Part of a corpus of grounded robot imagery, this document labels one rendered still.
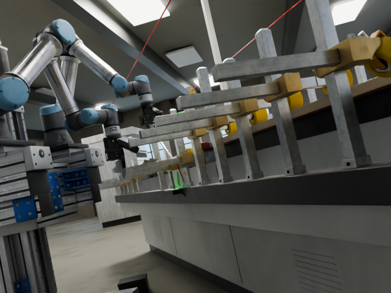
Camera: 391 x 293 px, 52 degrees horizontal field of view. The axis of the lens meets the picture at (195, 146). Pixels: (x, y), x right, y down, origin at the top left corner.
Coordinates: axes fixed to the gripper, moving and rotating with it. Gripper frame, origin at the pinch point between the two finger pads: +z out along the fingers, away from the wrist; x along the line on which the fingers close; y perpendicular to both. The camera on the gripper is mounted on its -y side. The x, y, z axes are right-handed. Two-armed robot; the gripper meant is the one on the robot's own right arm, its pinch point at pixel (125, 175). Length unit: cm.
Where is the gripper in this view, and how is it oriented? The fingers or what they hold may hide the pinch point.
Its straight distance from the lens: 197.3
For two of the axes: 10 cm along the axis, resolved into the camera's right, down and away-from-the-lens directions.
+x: 3.2, -1.3, -9.4
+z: 1.9, 9.8, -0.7
